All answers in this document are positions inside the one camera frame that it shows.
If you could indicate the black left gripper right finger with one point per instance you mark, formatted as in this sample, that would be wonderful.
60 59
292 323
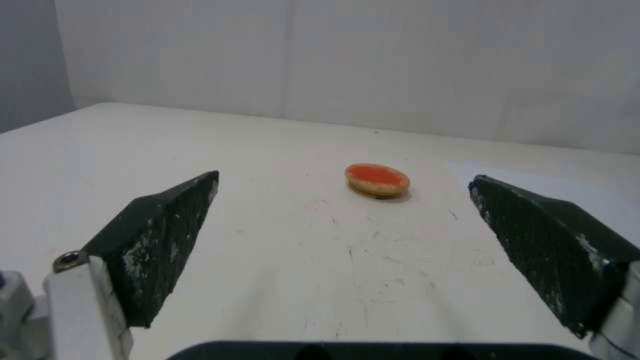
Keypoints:
545 240

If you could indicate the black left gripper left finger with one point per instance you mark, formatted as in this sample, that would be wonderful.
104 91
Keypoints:
150 243

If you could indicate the round red ink pad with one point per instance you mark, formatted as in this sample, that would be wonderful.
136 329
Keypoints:
377 179

